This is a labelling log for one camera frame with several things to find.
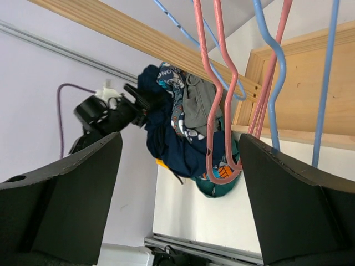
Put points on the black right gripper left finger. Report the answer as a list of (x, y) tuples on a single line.
[(56, 215)]

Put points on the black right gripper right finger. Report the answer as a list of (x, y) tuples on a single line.
[(303, 215)]

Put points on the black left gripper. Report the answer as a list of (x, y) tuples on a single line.
[(121, 111)]

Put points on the patterned orange blue shorts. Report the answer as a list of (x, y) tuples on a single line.
[(173, 80)]

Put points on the grey shorts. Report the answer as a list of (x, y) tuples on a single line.
[(196, 102)]

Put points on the navy blue shorts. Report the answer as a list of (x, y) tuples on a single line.
[(186, 158)]

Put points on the light blue wire hanger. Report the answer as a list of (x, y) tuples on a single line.
[(324, 91)]

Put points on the green shorts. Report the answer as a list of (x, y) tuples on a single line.
[(221, 169)]

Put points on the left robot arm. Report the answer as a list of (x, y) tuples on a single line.
[(88, 113)]

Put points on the wooden clothes rack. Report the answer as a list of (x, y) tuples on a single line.
[(304, 46)]

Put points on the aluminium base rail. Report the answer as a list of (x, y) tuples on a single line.
[(216, 254)]

